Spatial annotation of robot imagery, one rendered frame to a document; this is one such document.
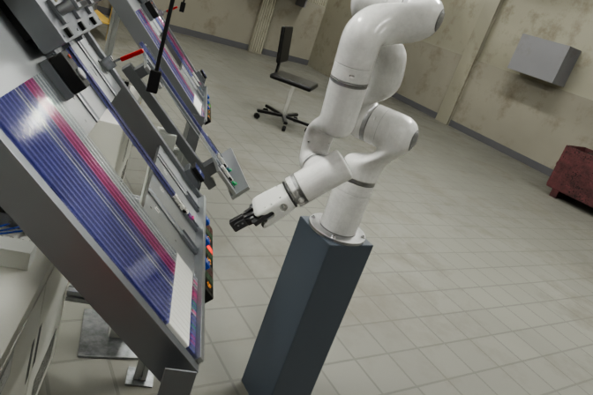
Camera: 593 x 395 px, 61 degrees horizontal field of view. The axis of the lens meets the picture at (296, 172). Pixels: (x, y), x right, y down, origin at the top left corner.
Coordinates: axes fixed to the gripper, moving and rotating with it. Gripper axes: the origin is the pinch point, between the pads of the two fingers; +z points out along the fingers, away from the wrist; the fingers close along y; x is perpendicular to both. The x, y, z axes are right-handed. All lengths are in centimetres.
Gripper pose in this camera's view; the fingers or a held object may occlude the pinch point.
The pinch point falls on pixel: (238, 222)
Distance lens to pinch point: 130.9
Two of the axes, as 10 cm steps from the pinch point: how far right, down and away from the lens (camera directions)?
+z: -8.7, 4.9, 0.5
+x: -4.6, -7.8, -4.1
